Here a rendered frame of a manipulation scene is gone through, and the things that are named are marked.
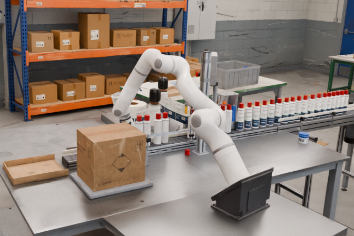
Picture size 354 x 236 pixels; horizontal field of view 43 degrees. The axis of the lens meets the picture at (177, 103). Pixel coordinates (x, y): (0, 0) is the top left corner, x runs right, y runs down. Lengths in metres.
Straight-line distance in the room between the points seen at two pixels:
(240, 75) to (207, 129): 2.87
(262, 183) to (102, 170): 0.81
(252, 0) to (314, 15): 2.06
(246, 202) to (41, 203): 1.00
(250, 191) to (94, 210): 0.76
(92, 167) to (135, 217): 0.36
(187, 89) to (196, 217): 0.67
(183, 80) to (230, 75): 2.58
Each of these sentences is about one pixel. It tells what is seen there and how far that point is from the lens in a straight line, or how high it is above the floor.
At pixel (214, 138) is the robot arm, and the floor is 1.15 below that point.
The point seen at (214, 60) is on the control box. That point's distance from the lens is 2.87.
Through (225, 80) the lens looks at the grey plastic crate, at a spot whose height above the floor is 0.90.
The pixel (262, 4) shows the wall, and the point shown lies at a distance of 10.21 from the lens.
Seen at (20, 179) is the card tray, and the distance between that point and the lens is 2.59.
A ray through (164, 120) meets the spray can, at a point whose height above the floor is 1.04.
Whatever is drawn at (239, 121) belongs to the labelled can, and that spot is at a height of 0.95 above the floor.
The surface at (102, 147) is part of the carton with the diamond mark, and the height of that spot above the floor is 1.09.
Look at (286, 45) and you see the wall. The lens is 11.06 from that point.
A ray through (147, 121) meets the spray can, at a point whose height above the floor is 1.05.
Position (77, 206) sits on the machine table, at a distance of 2.32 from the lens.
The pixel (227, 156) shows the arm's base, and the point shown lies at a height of 1.08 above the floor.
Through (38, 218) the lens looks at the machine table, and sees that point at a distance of 2.25.
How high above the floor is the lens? 1.91
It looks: 15 degrees down
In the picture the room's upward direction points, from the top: 3 degrees clockwise
